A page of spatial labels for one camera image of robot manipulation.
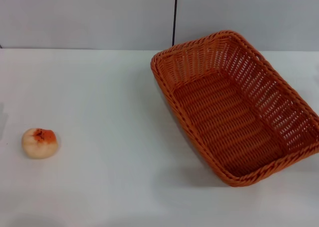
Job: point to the black vertical wall strip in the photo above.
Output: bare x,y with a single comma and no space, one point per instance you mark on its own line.
174,15

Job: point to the round bun with orange patch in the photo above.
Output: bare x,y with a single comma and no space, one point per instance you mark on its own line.
40,147

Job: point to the orange woven plastic basket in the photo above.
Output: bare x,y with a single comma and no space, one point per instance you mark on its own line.
224,117

